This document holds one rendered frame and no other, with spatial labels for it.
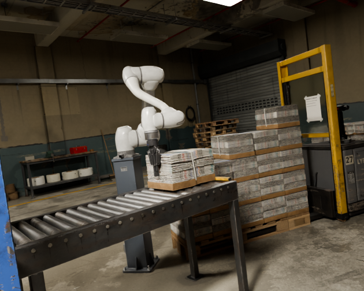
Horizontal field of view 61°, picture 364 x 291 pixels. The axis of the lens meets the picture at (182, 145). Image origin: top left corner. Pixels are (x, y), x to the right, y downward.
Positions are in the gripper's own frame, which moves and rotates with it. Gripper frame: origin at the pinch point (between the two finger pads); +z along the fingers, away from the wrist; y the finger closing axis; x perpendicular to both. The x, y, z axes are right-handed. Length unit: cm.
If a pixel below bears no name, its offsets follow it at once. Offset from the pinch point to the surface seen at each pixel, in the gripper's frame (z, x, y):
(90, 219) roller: 16, 53, -15
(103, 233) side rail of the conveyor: 20, 54, -30
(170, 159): -6.7, -2.0, -13.8
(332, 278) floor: 93, -97, -59
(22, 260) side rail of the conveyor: 21, 88, -30
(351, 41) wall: -213, -757, 156
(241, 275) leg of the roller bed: 76, -38, -28
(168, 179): 5.7, -2.7, -8.5
